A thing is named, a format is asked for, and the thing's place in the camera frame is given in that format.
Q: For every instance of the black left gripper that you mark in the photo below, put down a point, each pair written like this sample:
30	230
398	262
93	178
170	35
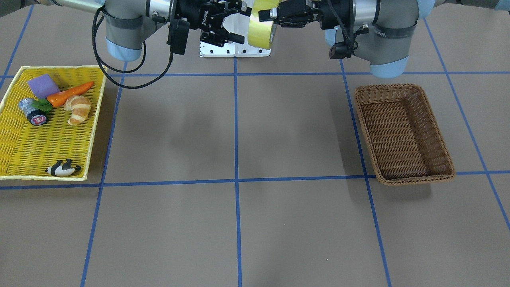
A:
316	12

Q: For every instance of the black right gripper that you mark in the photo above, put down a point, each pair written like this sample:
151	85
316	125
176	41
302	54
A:
193	12

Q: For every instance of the yellow tape roll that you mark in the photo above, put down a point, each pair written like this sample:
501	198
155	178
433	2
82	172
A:
261	34

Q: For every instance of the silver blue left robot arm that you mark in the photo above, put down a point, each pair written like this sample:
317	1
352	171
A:
378	31

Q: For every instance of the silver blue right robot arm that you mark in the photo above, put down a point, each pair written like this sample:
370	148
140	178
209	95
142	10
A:
130	22

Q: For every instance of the brown wicker basket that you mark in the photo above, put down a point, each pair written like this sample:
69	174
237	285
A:
403	138

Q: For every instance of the yellow woven basket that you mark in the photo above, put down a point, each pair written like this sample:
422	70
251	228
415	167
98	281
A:
28	150

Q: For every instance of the toy croissant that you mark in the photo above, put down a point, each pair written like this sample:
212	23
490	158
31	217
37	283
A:
79	106

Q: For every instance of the orange toy carrot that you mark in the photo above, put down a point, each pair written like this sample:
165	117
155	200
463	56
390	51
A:
58	99

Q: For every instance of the purple foam block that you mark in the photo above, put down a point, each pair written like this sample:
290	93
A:
43	86

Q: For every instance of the black silver can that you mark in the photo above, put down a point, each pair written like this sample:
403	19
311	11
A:
34	116

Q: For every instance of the toy panda figure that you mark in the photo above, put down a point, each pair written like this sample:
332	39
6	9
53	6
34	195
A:
63	168

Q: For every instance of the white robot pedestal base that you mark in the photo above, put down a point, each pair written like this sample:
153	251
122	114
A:
237	24

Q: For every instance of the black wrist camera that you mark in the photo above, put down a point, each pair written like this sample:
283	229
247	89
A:
178	36

